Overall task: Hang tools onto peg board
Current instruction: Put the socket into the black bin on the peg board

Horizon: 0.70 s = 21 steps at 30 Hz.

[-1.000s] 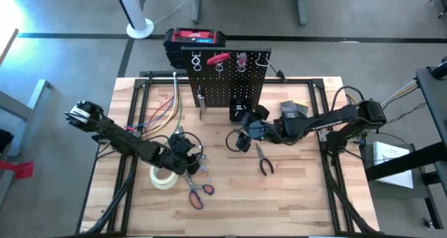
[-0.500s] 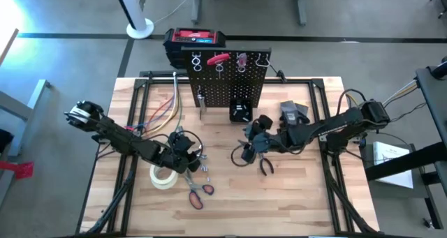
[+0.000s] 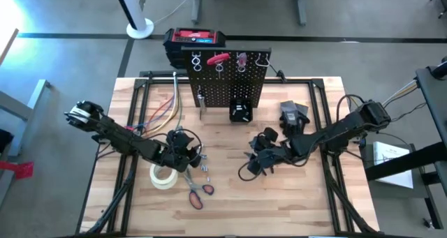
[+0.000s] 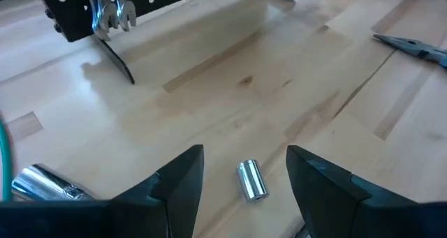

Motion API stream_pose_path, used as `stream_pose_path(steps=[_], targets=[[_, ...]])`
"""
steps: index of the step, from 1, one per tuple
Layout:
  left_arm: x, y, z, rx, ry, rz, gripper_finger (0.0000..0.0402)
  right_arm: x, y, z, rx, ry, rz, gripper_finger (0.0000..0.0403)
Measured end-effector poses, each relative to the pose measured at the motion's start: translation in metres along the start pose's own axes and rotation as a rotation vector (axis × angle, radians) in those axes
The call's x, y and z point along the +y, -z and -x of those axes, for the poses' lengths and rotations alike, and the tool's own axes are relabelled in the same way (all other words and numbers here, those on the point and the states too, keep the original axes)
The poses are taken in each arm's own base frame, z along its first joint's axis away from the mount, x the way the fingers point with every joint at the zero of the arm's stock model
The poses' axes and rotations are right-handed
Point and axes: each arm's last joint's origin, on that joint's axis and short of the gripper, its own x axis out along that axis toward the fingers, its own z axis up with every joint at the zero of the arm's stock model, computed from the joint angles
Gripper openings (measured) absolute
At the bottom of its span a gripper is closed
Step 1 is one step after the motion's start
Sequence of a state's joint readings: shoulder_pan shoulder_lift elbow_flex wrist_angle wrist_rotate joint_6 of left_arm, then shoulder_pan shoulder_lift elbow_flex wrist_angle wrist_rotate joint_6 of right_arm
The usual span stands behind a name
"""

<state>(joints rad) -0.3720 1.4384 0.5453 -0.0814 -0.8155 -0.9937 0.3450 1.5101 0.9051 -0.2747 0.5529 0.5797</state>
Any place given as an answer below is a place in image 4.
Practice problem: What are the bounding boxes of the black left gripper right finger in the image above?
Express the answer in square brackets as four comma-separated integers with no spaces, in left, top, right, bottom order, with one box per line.
[286,145,447,238]

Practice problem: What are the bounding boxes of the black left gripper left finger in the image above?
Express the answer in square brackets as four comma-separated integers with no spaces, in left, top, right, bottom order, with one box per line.
[0,144,205,238]

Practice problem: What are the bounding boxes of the chrome combination wrench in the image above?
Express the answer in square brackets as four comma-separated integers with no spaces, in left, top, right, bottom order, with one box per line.
[110,0,138,33]
[83,0,120,43]

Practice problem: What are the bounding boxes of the black perforated peg board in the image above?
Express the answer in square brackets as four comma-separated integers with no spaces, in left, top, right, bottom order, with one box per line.
[34,0,300,86]

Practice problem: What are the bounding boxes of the green cable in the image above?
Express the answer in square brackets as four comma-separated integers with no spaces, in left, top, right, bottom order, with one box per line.
[0,118,14,201]

